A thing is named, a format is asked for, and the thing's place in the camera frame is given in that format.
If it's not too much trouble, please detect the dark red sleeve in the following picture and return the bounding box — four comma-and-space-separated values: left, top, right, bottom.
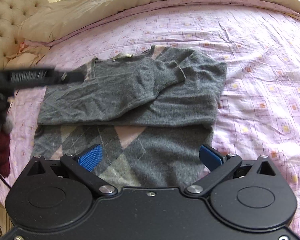
0, 131, 11, 178

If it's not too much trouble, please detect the grey argyle knit sweater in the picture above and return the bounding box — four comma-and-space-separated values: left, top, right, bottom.
32, 46, 227, 188

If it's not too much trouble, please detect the beige pillow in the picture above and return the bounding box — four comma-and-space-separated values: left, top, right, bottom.
4, 40, 50, 69

